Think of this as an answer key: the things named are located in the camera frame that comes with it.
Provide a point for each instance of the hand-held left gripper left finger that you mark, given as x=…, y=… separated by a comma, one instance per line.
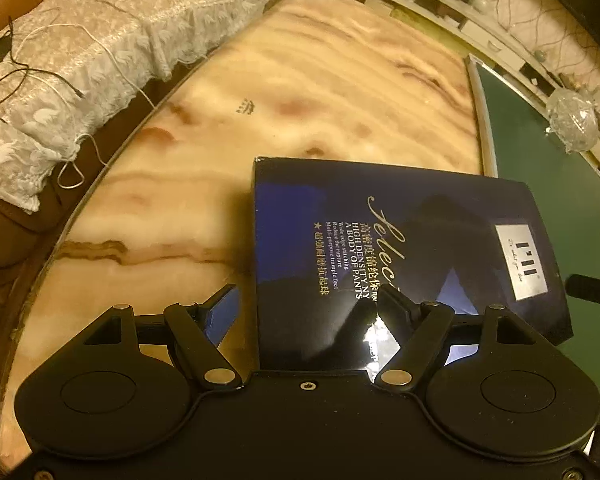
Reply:
x=225, y=316

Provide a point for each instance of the dark blue box lid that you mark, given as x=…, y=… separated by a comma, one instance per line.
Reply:
x=430, y=220

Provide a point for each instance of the marble desktop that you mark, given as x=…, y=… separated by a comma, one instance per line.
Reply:
x=280, y=110

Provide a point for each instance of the green board with silver frame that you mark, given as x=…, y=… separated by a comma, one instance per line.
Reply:
x=530, y=135

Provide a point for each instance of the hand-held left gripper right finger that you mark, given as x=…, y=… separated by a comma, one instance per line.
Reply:
x=397, y=316

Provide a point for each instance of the glass candy dish with lid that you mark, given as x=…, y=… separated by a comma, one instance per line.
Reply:
x=572, y=117

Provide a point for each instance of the white television cabinet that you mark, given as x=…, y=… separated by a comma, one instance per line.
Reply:
x=460, y=15

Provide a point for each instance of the white lace sofa cover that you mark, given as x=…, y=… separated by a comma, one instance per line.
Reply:
x=155, y=10

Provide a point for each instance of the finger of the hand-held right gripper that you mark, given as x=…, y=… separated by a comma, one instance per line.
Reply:
x=595, y=289

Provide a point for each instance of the brown leather sofa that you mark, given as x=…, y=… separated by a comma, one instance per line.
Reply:
x=10, y=240

